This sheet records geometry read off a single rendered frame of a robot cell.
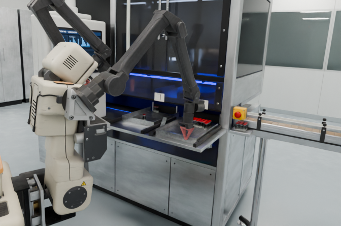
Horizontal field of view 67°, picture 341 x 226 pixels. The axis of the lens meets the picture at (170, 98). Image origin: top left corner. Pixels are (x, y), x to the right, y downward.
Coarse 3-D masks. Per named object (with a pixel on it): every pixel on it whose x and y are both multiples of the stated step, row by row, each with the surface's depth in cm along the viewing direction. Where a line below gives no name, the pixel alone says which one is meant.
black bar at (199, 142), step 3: (219, 126) 164; (216, 129) 159; (219, 129) 162; (210, 132) 152; (213, 132) 153; (216, 132) 158; (207, 135) 147; (210, 135) 149; (201, 138) 141; (204, 138) 142; (207, 138) 145; (198, 141) 137; (201, 141) 139; (195, 144) 133; (198, 144) 135; (195, 147) 133
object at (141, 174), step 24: (120, 144) 215; (240, 144) 200; (96, 168) 235; (120, 168) 220; (144, 168) 206; (168, 168) 194; (192, 168) 183; (216, 168) 174; (240, 168) 212; (120, 192) 224; (144, 192) 210; (168, 192) 197; (192, 192) 186; (240, 192) 224; (192, 216) 189
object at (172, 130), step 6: (174, 120) 168; (180, 120) 176; (162, 126) 155; (168, 126) 162; (174, 126) 166; (216, 126) 164; (156, 132) 149; (162, 132) 147; (168, 132) 145; (174, 132) 155; (180, 132) 155; (186, 132) 156; (192, 132) 156; (198, 132) 157; (204, 132) 147; (174, 138) 144; (180, 138) 142; (192, 138) 138; (198, 138) 139
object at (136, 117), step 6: (144, 108) 196; (150, 108) 203; (126, 114) 178; (132, 114) 184; (138, 114) 190; (150, 114) 192; (156, 114) 193; (162, 114) 194; (168, 114) 194; (174, 114) 184; (126, 120) 173; (132, 120) 170; (138, 120) 168; (144, 120) 165; (150, 120) 177; (156, 120) 177
